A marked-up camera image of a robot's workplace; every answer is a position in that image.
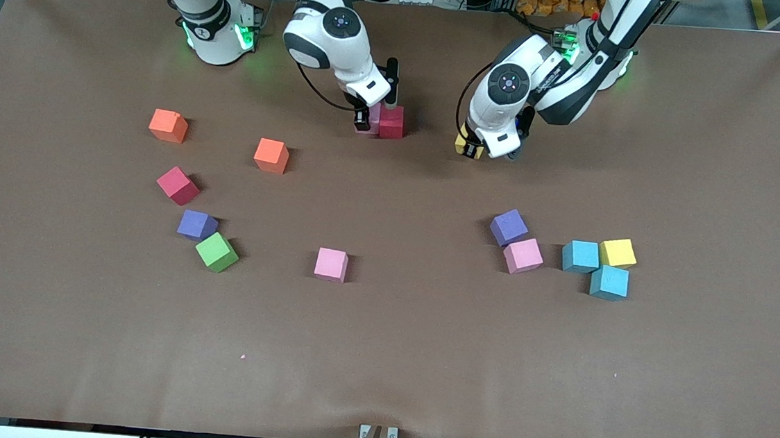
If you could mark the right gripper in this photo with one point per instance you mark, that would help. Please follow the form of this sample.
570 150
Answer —
362 118

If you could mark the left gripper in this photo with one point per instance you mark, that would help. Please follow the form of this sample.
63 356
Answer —
473 147

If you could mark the pink foam cube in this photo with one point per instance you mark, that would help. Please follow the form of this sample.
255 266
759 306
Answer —
523 256
374 124
331 264

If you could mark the yellow foam cube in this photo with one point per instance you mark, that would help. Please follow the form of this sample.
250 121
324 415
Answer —
459 141
618 252

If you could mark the red foam cube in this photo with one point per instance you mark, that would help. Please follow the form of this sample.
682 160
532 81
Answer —
392 123
177 185

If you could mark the purple foam cube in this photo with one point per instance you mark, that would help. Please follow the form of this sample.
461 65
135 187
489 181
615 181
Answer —
508 227
196 224

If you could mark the orange foam cube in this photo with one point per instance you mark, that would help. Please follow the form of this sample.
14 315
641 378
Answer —
168 126
271 156

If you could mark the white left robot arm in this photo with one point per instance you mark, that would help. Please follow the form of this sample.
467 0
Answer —
567 87

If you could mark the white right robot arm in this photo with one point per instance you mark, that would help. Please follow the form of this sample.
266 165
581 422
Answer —
212 41

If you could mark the blue foam cube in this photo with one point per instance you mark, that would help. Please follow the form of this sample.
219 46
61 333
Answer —
609 283
580 256

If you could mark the green foam cube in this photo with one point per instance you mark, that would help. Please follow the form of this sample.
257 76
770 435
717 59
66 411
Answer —
216 252

